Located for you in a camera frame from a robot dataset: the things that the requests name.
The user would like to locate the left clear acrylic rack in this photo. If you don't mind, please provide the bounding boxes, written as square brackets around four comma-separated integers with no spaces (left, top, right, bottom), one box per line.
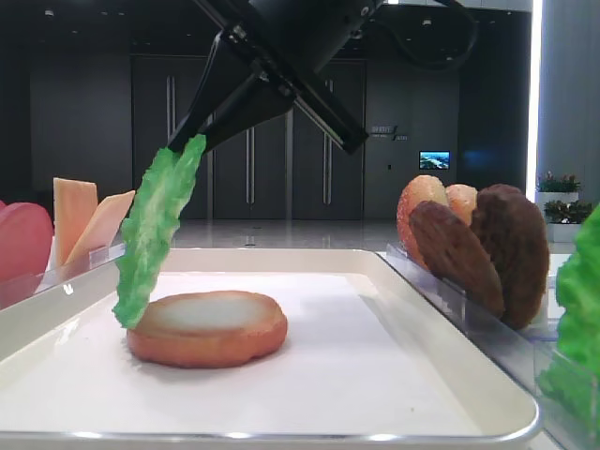
[1,243,126,309]

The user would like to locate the leaning yellow cheese slice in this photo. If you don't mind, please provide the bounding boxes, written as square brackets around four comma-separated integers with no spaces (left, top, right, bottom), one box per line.
[66,190,135,264]

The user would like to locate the rear brown meat patty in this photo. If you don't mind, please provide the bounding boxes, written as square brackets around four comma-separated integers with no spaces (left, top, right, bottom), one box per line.
[471,184,549,330]

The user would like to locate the white tray liner paper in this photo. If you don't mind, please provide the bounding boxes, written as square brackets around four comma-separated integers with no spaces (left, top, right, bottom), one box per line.
[1,273,479,438]

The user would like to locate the clear acrylic rack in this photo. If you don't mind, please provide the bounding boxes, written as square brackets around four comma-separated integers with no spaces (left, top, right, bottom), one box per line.
[385,244,599,449]
[1,243,126,309]

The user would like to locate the white rectangular tray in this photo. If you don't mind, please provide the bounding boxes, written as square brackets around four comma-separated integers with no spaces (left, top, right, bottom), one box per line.
[1,248,541,449]

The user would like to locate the right dark double door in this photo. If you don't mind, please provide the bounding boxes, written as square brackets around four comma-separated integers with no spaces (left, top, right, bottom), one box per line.
[292,61,366,220]

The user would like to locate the left dark double door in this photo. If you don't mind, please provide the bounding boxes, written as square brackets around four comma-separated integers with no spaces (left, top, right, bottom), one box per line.
[130,54,211,221]

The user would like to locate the right clear acrylic rack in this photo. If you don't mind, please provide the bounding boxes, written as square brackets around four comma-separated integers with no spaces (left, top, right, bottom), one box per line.
[385,244,599,449]

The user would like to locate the front red tomato slice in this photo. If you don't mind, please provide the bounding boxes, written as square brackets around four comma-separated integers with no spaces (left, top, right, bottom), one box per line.
[1,202,53,282]

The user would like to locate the front brown meat patty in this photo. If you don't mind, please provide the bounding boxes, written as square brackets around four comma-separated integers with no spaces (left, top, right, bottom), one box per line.
[409,201,504,318]

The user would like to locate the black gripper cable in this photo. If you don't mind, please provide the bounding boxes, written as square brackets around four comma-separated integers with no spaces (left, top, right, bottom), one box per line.
[369,0,479,71]

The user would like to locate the green lettuce leaf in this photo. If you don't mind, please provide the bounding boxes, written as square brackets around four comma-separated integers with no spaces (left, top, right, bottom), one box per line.
[112,134,206,329]
[539,211,599,426]

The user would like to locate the right standing bread slice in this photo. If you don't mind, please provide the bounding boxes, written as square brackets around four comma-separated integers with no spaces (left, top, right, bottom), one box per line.
[445,184,477,227]

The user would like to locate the upright yellow cheese slice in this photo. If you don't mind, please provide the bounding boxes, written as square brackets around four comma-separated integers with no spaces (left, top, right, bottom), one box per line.
[52,177,98,266]

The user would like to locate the potted flowering plants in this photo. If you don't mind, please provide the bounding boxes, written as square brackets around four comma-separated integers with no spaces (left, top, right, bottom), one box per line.
[535,172,593,243]

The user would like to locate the round bread slice on tray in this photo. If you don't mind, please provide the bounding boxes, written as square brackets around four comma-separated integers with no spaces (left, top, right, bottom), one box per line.
[127,291,288,368]

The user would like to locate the brown meat patty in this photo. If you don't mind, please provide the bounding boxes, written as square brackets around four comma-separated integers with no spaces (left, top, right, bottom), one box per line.
[471,184,549,330]
[409,201,504,318]

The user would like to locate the middle dark double door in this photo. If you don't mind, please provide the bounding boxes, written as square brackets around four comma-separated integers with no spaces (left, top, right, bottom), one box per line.
[213,116,286,219]

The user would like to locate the wall sign lettering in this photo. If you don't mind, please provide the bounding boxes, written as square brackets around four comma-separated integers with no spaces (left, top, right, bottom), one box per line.
[369,125,409,142]

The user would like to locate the small wall display screen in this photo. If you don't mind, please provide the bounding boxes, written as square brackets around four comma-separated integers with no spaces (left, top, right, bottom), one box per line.
[419,151,451,170]

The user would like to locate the dark double door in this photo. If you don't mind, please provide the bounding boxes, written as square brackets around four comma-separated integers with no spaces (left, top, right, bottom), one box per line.
[130,54,211,221]
[213,116,286,219]
[292,61,366,220]

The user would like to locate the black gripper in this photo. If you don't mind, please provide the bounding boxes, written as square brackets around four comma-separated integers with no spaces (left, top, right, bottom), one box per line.
[168,1,383,154]

